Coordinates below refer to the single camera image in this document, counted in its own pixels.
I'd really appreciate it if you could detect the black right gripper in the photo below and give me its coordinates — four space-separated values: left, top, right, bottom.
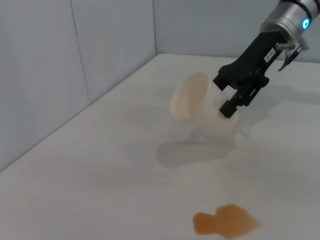
213 29 289 119

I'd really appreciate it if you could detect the white paper cup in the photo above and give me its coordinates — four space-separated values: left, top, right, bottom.
169 71 240 136

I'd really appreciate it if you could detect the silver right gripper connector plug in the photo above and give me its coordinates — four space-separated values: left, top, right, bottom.
274 41 294 51

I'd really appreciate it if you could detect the orange-brown liquid stain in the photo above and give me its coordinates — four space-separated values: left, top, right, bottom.
192 203 262 239

